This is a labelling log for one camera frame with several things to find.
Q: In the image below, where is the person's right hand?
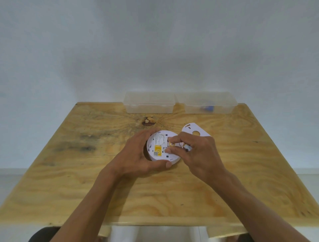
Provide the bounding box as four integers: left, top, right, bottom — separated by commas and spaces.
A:
165, 132, 231, 186

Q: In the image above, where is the person's left hand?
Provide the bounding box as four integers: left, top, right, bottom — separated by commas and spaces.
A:
108, 128, 173, 179

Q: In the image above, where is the gold battery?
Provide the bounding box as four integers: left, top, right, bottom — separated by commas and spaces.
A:
168, 141, 192, 152

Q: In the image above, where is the white round smoke detector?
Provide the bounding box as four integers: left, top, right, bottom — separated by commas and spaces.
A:
147, 130, 181, 165

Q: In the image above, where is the person's right forearm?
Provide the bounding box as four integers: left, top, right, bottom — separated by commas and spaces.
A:
213, 172, 311, 242

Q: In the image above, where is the person's left forearm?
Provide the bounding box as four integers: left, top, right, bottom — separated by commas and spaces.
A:
50, 166, 126, 242

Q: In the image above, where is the white detector mounting plate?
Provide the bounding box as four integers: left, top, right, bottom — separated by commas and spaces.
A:
181, 122, 212, 138

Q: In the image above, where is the clear plastic lidded box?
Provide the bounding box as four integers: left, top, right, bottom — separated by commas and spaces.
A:
123, 91, 177, 114
174, 91, 238, 115

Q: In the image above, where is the person's right leg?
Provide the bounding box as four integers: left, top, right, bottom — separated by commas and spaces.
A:
230, 233, 255, 242

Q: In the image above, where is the person's leg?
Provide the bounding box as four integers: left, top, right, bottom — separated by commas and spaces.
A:
230, 233, 255, 242
28, 226, 61, 242

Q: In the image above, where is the person's left leg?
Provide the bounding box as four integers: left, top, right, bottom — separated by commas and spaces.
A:
28, 226, 61, 242

